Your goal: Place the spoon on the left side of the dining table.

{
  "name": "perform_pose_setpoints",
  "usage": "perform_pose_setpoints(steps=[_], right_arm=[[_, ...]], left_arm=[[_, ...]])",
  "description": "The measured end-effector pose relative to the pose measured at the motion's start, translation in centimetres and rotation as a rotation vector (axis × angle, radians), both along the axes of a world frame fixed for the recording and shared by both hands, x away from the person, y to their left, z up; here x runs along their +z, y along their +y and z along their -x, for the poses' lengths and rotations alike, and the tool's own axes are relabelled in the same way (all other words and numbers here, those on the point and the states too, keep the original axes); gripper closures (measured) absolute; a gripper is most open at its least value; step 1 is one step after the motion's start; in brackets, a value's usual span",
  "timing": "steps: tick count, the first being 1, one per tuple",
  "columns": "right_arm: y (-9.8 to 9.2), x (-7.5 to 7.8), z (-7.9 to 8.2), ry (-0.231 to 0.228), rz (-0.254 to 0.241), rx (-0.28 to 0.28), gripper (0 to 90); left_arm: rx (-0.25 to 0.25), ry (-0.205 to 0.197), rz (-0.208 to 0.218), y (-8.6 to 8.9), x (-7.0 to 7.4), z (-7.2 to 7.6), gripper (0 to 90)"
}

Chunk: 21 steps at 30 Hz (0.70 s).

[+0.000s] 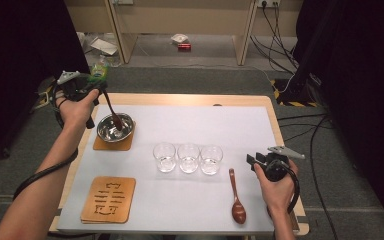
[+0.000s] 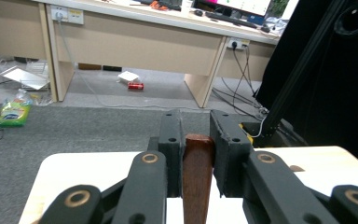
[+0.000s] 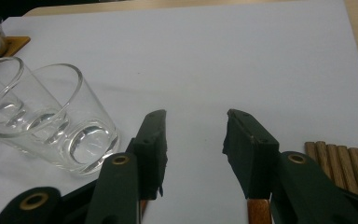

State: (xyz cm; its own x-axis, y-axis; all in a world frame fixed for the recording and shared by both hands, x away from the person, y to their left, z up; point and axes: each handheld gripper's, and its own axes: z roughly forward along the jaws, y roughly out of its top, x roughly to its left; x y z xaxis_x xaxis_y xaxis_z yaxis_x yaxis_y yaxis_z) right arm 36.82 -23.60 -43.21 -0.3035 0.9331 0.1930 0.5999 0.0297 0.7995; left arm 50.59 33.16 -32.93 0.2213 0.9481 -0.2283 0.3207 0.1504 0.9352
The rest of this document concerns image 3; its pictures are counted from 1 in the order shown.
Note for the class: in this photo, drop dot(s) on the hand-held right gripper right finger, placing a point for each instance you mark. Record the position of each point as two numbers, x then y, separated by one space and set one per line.
253 161

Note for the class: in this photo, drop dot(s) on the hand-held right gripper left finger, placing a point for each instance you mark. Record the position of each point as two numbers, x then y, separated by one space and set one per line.
150 155

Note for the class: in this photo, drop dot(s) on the row of wooden chopsticks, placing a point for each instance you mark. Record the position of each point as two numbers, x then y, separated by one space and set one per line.
338 165

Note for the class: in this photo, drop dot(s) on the white table mat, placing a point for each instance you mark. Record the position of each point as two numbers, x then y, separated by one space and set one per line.
230 62

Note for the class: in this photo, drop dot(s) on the square wooden coaster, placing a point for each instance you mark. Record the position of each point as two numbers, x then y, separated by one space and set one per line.
17 43

